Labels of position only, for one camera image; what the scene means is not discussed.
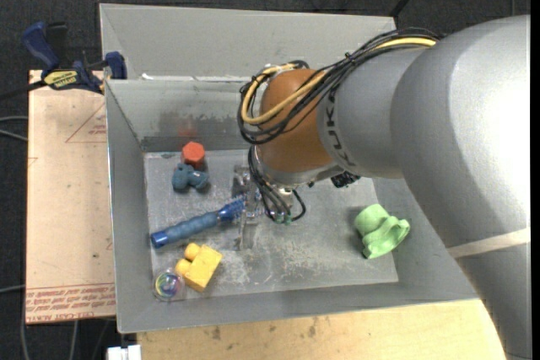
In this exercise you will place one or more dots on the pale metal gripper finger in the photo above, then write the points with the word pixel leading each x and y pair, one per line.
pixel 248 232
pixel 242 180

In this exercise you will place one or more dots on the blue toy animal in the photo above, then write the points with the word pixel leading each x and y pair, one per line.
pixel 189 179

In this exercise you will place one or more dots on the red hexagonal block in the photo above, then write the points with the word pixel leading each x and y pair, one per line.
pixel 193 155

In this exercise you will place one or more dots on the yellow toy brick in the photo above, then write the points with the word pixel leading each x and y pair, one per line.
pixel 202 265

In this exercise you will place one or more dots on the grey metal bin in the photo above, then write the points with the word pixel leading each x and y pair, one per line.
pixel 304 257

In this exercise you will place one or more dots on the clear ball with coloured swirl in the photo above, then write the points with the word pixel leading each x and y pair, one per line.
pixel 168 284

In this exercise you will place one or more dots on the green toy animal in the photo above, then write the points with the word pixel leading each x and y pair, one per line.
pixel 379 232

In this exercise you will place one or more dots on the brown cardboard board red print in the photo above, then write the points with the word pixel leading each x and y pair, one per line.
pixel 67 202

